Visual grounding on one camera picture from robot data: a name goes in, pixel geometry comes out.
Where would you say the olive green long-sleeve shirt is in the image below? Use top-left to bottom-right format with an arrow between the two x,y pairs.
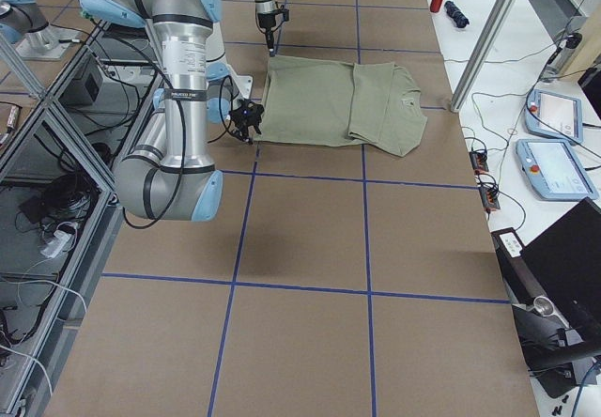
257,55 -> 427,157

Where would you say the black braided left cable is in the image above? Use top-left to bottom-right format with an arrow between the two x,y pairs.
124,36 -> 250,230

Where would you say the aluminium frame post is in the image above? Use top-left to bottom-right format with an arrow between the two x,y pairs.
449,0 -> 516,113

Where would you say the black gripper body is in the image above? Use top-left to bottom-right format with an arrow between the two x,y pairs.
256,11 -> 277,44
230,99 -> 264,145

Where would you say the near orange connector box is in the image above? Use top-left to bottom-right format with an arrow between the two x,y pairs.
478,183 -> 501,214

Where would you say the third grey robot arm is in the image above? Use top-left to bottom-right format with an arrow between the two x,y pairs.
1,0 -> 81,61

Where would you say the near blue teach pendant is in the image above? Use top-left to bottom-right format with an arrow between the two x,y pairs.
516,139 -> 599,202

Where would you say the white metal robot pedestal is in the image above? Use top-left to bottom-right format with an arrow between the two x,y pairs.
206,26 -> 254,103

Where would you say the black laptop computer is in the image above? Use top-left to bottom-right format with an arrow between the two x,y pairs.
492,198 -> 600,319

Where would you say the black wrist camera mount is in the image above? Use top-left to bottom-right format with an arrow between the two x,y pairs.
277,5 -> 289,23

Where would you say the orange connector box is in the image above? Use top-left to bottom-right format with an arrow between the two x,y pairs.
469,149 -> 489,175
478,183 -> 501,214

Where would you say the aluminium frame rail structure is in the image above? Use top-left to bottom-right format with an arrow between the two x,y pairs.
0,22 -> 156,413

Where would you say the dark blue folded cloth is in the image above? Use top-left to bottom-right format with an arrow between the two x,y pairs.
444,1 -> 470,29

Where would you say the white power strip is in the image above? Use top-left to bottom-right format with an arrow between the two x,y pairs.
40,229 -> 75,258

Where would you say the far blue teach pendant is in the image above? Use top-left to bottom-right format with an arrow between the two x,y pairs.
524,89 -> 583,145

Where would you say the far orange connector box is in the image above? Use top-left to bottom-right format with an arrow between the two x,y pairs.
469,149 -> 489,175

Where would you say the blue teach pendant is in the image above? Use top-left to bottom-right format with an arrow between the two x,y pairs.
516,139 -> 599,202
524,89 -> 583,145

